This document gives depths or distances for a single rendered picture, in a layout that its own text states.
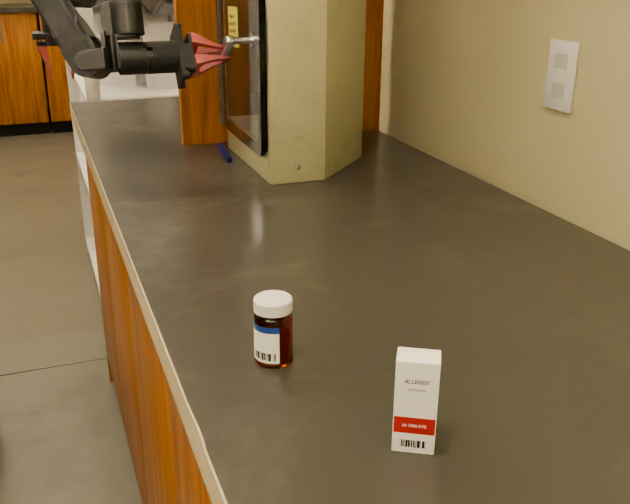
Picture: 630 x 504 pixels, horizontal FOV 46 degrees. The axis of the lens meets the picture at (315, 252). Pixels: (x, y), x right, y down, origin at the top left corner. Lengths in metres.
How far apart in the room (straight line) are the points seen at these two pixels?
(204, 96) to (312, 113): 0.39
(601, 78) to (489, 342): 0.55
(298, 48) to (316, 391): 0.78
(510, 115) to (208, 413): 0.93
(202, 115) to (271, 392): 1.08
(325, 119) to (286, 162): 0.11
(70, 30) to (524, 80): 0.81
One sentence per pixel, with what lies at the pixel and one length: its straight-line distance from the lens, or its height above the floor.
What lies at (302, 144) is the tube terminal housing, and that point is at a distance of 1.42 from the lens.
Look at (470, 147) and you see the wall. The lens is 1.59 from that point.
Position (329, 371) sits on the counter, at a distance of 0.79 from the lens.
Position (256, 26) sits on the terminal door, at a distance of 1.38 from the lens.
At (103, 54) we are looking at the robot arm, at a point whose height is 1.18.
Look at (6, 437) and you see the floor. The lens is 2.48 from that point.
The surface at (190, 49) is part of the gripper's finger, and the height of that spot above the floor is 1.19.
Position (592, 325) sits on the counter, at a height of 0.94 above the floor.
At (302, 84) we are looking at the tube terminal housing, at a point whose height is 1.12.
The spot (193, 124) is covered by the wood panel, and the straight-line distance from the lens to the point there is 1.74.
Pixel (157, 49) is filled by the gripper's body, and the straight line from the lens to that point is 1.40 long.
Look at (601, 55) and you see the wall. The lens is 1.28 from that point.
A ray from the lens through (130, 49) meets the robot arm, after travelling 1.40.
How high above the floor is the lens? 1.34
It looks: 22 degrees down
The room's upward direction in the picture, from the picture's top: straight up
